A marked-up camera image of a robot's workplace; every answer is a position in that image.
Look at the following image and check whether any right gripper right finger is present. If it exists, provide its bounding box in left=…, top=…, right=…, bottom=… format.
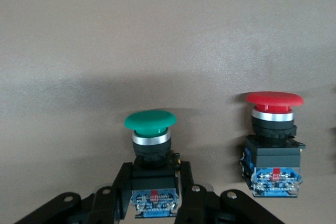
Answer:
left=174, top=161, right=279, bottom=224

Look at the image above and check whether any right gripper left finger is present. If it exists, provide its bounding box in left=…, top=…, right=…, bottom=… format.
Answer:
left=15, top=162, right=133, bottom=224

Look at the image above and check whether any green mushroom push button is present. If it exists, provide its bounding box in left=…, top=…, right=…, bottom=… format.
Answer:
left=123, top=109, right=182, bottom=219

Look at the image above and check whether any red mushroom push button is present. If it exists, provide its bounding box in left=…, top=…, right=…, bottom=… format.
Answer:
left=239, top=91, right=307, bottom=199

